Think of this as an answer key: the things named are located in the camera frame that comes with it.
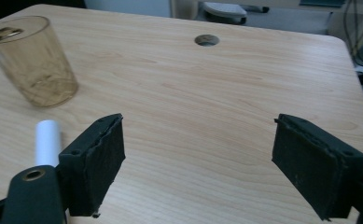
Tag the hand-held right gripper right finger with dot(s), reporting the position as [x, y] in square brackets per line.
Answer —
[316, 174]

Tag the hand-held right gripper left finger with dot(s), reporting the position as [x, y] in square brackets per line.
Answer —
[92, 168]

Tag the white electric toothbrush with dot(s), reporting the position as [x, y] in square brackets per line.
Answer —
[47, 143]

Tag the amber transparent cup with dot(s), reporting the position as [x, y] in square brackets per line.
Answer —
[30, 68]

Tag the grey round table grommet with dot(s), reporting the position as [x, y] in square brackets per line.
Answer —
[207, 40]

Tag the grey oval object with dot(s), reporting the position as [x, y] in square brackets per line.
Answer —
[224, 11]

